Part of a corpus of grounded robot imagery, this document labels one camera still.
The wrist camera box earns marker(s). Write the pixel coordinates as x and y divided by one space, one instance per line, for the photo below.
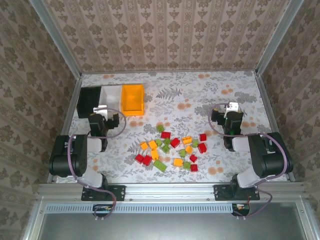
232 106
100 109

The yellow-orange plastic bin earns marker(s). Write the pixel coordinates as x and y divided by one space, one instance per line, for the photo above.
132 100

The floral table cover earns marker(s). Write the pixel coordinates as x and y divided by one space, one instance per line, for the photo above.
175 105

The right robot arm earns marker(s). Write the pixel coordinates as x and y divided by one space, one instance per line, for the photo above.
270 157

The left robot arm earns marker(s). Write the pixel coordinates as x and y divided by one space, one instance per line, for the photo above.
65 157

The red six-stud lego brick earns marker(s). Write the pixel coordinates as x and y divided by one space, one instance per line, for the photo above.
165 135

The white plastic bin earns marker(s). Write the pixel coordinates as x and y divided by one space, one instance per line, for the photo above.
111 96

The aluminium frame post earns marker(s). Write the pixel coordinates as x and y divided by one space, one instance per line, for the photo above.
56 37
280 37

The black plastic bin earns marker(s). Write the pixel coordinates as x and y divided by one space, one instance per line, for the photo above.
87 100

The aluminium side rail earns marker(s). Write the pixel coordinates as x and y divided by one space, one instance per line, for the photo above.
268 107
70 112

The aluminium mounting rail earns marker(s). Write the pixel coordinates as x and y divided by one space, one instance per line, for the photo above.
170 192

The long green lego brick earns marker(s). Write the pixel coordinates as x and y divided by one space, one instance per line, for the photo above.
160 165

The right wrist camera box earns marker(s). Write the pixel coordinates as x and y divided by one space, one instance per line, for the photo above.
232 106

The aluminium back rail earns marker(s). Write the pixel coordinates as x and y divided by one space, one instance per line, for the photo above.
170 71

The long orange lego brick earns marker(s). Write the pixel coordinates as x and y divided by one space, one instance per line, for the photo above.
186 140

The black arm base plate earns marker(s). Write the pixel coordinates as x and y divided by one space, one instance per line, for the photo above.
117 192
222 192

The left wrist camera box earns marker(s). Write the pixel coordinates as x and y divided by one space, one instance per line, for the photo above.
100 109

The grey metal sheet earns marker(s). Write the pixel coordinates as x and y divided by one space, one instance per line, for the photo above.
175 227

